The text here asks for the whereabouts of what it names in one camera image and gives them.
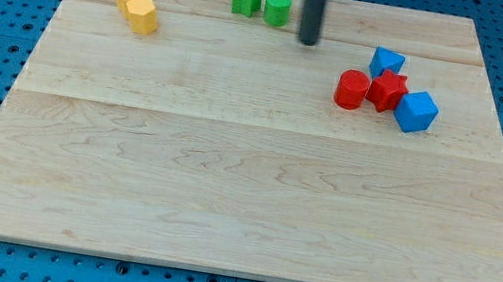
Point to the yellow hexagon block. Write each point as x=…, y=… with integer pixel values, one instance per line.
x=142, y=16

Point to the red star block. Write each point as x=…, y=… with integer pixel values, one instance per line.
x=386, y=91

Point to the red cylinder block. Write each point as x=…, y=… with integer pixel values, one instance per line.
x=352, y=87

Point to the green cylinder block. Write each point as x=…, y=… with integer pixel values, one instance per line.
x=277, y=12

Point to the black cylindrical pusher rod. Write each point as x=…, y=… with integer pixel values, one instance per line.
x=311, y=21

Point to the light wooden board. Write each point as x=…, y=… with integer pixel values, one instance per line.
x=214, y=144

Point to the blue cube block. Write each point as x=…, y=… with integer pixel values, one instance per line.
x=415, y=112

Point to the blue triangle block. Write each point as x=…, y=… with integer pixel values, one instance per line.
x=385, y=59

